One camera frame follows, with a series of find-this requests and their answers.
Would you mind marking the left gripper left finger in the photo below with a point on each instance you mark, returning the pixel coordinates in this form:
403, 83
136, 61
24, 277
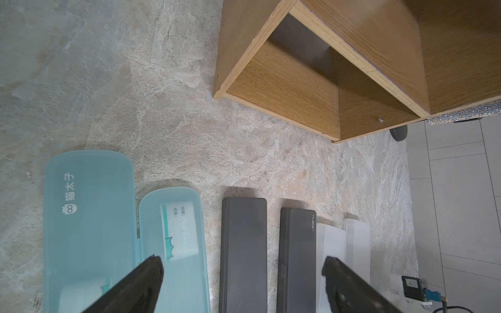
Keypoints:
137, 292

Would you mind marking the black pencil case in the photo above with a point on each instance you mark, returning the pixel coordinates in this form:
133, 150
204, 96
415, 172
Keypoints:
243, 255
296, 283

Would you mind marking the translucent white case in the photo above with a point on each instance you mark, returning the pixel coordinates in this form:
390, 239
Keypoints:
358, 250
331, 241

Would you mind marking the glitter microphone on stand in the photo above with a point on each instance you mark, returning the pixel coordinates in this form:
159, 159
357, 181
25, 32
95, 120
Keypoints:
469, 114

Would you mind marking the teal pencil case outer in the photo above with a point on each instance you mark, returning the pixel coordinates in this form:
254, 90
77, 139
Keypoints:
89, 227

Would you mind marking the teal pencil case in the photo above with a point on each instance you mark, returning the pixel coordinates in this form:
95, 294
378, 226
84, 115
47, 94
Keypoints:
172, 228
89, 227

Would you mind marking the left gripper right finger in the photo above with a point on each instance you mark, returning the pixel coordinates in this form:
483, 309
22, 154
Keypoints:
348, 292

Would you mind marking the teal pencil case inner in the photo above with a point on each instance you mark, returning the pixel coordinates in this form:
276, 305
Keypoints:
172, 228

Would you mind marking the wooden three-tier shelf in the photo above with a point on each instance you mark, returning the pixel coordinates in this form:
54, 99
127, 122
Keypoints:
345, 69

